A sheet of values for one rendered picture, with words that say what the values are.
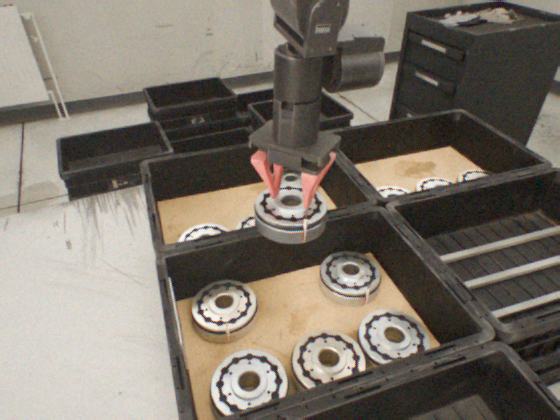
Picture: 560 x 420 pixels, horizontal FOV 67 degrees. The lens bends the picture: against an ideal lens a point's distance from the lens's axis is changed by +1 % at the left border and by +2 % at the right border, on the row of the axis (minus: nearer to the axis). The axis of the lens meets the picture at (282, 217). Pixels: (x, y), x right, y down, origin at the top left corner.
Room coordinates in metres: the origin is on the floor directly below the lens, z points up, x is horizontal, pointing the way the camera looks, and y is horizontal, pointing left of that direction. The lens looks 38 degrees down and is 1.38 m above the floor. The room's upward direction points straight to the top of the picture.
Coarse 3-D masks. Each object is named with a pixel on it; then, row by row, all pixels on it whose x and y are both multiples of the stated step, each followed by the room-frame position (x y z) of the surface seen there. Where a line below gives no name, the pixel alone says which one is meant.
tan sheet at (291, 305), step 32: (256, 288) 0.50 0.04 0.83; (288, 288) 0.50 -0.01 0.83; (320, 288) 0.50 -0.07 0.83; (384, 288) 0.50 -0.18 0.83; (192, 320) 0.43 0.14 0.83; (288, 320) 0.43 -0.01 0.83; (320, 320) 0.43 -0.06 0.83; (352, 320) 0.43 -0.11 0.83; (192, 352) 0.37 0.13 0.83; (224, 352) 0.37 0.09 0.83; (288, 352) 0.37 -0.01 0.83; (192, 384) 0.32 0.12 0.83
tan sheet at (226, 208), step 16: (224, 192) 0.79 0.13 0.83; (240, 192) 0.79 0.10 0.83; (256, 192) 0.79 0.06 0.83; (320, 192) 0.79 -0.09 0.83; (160, 208) 0.73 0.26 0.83; (176, 208) 0.73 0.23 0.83; (192, 208) 0.73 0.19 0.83; (208, 208) 0.73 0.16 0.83; (224, 208) 0.73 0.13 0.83; (240, 208) 0.73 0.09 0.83; (176, 224) 0.67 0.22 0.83; (192, 224) 0.67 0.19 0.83; (224, 224) 0.67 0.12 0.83; (176, 240) 0.62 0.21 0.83
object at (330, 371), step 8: (320, 344) 0.36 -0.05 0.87; (328, 344) 0.36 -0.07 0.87; (312, 352) 0.34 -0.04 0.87; (320, 352) 0.35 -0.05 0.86; (336, 352) 0.35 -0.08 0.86; (312, 360) 0.33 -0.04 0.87; (344, 360) 0.33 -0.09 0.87; (320, 368) 0.32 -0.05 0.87; (328, 368) 0.32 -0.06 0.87; (336, 368) 0.32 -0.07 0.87
